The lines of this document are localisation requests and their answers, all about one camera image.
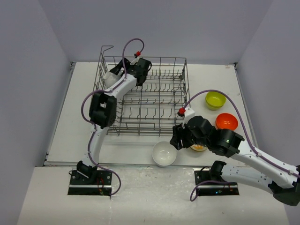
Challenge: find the grey wire dish rack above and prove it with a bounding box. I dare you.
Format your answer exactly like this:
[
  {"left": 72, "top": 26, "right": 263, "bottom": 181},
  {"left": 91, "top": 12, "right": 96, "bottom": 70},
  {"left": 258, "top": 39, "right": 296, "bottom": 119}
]
[{"left": 93, "top": 45, "right": 189, "bottom": 136}]

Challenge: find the white bowl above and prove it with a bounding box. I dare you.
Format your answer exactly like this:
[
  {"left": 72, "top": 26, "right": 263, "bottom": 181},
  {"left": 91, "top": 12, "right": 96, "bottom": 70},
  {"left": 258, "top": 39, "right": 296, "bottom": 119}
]
[
  {"left": 155, "top": 162, "right": 173, "bottom": 168},
  {"left": 152, "top": 141, "right": 177, "bottom": 164},
  {"left": 104, "top": 71, "right": 121, "bottom": 88}
]

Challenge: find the orange bowl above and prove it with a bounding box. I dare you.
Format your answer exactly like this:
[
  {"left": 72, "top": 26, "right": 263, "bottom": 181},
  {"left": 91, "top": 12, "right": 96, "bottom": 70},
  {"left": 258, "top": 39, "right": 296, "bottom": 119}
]
[
  {"left": 216, "top": 123, "right": 238, "bottom": 131},
  {"left": 215, "top": 113, "right": 239, "bottom": 124}
]

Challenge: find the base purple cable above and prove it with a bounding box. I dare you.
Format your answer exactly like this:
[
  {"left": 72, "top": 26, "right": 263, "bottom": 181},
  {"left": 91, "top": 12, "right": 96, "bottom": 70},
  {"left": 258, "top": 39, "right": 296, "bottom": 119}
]
[
  {"left": 93, "top": 164, "right": 122, "bottom": 195},
  {"left": 189, "top": 179, "right": 235, "bottom": 202}
]

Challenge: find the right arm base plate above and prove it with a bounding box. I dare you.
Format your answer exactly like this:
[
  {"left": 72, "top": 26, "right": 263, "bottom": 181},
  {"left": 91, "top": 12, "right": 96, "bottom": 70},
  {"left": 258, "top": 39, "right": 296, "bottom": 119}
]
[{"left": 193, "top": 166, "right": 240, "bottom": 197}]

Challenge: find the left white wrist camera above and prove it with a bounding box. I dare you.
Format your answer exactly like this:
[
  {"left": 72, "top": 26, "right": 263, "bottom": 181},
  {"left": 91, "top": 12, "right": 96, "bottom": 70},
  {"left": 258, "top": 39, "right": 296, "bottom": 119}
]
[{"left": 130, "top": 56, "right": 141, "bottom": 65}]

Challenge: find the blue yellow patterned bowl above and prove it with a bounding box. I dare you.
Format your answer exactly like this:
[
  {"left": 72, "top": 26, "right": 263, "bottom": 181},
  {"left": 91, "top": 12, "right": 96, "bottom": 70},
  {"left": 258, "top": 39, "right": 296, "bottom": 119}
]
[{"left": 190, "top": 145, "right": 208, "bottom": 152}]

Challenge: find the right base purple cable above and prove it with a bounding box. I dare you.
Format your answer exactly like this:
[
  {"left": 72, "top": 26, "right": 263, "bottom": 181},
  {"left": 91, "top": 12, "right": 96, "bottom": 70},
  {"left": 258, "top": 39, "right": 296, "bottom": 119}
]
[{"left": 189, "top": 179, "right": 235, "bottom": 202}]

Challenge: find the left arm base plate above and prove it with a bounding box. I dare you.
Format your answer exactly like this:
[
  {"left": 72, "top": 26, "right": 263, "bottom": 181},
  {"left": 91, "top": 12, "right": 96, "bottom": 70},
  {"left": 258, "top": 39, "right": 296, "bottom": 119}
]
[{"left": 67, "top": 170, "right": 112, "bottom": 196}]

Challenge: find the white bowl front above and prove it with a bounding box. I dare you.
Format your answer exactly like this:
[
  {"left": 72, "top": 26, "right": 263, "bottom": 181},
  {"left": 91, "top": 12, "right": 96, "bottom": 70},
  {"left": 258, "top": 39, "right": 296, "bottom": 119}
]
[{"left": 155, "top": 162, "right": 173, "bottom": 168}]

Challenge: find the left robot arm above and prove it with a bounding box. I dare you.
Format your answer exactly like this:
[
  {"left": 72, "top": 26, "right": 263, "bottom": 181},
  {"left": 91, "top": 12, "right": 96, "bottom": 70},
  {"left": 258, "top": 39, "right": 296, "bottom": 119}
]
[{"left": 76, "top": 57, "right": 152, "bottom": 184}]

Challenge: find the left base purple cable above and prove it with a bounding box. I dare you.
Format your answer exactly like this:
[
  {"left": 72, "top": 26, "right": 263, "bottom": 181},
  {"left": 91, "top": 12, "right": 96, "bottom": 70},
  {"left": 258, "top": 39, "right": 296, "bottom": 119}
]
[{"left": 93, "top": 164, "right": 122, "bottom": 195}]

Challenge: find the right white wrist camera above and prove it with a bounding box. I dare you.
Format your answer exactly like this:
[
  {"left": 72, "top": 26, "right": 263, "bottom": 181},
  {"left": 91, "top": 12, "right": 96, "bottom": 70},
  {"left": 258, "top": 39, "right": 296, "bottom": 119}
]
[{"left": 182, "top": 107, "right": 195, "bottom": 127}]

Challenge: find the lime green bowl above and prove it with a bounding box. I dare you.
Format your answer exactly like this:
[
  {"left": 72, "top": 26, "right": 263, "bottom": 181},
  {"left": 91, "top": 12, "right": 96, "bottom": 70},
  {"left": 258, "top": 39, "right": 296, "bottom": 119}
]
[
  {"left": 205, "top": 98, "right": 226, "bottom": 111},
  {"left": 205, "top": 91, "right": 226, "bottom": 100}
]

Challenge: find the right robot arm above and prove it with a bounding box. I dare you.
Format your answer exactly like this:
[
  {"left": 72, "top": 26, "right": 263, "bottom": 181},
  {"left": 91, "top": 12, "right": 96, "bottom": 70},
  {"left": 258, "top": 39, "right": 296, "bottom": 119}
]
[{"left": 170, "top": 116, "right": 300, "bottom": 206}]

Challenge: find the white bowl back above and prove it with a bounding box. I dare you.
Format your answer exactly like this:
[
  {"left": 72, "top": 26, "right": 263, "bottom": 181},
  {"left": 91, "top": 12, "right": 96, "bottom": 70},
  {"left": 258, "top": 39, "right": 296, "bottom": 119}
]
[{"left": 104, "top": 71, "right": 121, "bottom": 88}]

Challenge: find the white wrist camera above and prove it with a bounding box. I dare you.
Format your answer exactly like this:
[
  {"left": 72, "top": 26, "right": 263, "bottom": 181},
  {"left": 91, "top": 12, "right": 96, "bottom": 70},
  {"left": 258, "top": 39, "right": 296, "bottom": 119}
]
[
  {"left": 130, "top": 56, "right": 141, "bottom": 65},
  {"left": 182, "top": 107, "right": 195, "bottom": 127}
]

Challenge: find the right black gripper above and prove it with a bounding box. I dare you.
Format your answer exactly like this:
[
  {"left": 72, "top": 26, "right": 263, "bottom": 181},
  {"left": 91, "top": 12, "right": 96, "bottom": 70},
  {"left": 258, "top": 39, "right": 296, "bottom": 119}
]
[{"left": 170, "top": 121, "right": 209, "bottom": 150}]

